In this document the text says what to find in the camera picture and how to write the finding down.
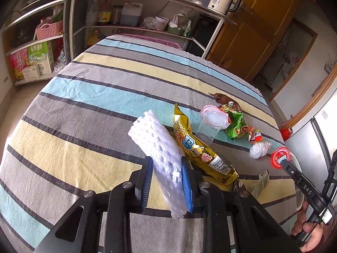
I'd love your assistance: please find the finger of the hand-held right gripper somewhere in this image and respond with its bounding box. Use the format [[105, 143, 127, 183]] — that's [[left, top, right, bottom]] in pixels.
[[279, 157, 304, 183]]

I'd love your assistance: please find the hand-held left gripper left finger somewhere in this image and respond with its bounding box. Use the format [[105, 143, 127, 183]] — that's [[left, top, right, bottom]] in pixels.
[[33, 156, 154, 253]]

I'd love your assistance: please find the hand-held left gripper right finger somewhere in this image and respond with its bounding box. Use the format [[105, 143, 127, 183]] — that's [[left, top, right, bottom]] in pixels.
[[182, 157, 302, 253]]

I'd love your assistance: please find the white trash bin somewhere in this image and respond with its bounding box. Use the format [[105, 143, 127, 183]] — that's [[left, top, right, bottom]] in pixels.
[[288, 153, 304, 213]]

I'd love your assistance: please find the red round lid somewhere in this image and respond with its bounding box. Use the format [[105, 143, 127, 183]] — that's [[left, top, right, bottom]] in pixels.
[[271, 147, 290, 168]]

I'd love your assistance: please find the small paper packet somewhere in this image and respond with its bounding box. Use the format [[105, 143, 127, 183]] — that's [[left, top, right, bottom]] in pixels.
[[250, 170, 270, 198]]

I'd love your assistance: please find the white foam fruit net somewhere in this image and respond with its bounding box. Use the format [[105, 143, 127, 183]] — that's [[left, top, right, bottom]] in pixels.
[[128, 111, 188, 219]]

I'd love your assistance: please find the red yellow snack wrapper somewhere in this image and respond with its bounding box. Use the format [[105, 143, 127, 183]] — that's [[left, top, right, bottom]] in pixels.
[[247, 126, 263, 144]]

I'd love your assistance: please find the clear plastic cup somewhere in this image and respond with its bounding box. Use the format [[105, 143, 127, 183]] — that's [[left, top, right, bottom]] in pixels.
[[195, 105, 229, 145]]

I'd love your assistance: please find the person's right hand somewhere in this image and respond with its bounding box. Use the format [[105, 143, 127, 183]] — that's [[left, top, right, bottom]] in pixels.
[[291, 202, 325, 253]]

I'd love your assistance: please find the silver refrigerator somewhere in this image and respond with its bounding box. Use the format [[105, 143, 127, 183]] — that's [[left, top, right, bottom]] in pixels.
[[290, 105, 337, 190]]

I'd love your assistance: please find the red plastic object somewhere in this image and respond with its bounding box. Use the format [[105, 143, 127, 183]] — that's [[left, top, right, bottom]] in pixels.
[[279, 127, 293, 141]]

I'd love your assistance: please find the white crumpled plastic bag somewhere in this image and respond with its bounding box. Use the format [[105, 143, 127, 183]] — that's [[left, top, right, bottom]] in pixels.
[[249, 140, 271, 160]]

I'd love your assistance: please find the small brown wrapper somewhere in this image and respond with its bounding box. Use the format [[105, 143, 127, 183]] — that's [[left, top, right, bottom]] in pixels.
[[233, 179, 246, 193]]

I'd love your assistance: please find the green snack wrapper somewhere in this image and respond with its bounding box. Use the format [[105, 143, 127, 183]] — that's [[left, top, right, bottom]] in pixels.
[[217, 104, 249, 140]]

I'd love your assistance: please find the striped table cloth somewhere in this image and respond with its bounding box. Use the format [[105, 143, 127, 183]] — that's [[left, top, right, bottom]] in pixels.
[[0, 34, 298, 253]]

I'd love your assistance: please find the pink plastic crate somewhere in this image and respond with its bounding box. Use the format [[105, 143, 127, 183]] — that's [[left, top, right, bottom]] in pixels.
[[120, 33, 182, 49]]

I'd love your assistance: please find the wooden door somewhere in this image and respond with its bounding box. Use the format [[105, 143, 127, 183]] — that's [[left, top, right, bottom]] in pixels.
[[205, 0, 302, 82]]

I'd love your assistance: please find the yellow cooking oil bottle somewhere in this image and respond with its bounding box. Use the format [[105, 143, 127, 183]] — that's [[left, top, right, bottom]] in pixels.
[[87, 29, 104, 46]]

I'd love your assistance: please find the black appliance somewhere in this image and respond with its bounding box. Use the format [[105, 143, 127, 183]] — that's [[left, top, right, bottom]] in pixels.
[[188, 14, 219, 58]]

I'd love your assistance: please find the green food bag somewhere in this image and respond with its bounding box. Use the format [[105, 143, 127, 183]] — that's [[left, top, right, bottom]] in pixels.
[[183, 18, 193, 37]]

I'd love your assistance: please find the small white box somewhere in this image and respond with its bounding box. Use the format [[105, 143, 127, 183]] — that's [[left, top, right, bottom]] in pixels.
[[22, 65, 41, 81]]

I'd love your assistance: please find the white plastic tub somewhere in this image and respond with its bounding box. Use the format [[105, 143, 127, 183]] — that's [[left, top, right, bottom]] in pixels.
[[155, 16, 170, 31]]

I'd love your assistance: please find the green white milk carton box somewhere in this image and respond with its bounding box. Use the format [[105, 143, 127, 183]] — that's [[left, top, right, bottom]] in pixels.
[[26, 41, 55, 75]]

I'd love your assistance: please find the dark sauce jug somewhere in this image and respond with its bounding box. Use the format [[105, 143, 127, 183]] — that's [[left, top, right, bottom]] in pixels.
[[120, 2, 143, 27]]

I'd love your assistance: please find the yellow label sauce bottle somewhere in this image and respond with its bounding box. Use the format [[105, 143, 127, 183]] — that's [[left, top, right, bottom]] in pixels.
[[97, 0, 112, 25]]

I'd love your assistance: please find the pink yellow cardboard box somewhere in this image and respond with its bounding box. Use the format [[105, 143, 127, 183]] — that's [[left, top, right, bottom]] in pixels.
[[9, 50, 29, 81]]

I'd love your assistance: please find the clear plastic bottle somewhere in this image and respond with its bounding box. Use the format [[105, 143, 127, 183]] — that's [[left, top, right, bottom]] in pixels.
[[86, 0, 99, 27]]

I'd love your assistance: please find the pink woven plastic basket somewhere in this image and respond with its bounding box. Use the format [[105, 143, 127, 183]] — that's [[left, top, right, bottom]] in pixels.
[[35, 20, 64, 40]]

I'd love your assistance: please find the white electric kettle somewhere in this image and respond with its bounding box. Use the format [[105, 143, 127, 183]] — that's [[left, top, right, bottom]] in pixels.
[[207, 0, 242, 16]]

